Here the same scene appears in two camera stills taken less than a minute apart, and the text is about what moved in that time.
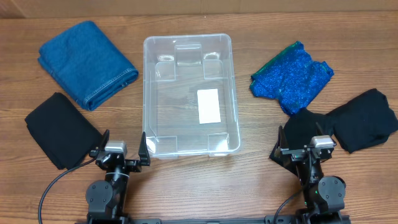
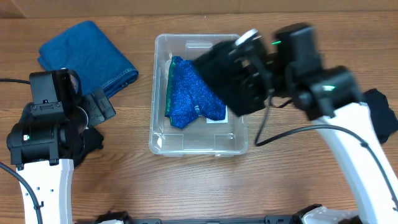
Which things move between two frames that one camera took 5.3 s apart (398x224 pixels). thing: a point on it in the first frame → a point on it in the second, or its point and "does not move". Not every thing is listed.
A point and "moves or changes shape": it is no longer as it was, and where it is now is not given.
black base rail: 268,219 does not move
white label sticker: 208,106 → 226,121
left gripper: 136,166 → 97,116
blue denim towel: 86,65 does not move
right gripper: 295,153 → 252,76
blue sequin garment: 293,77 moves or changes shape
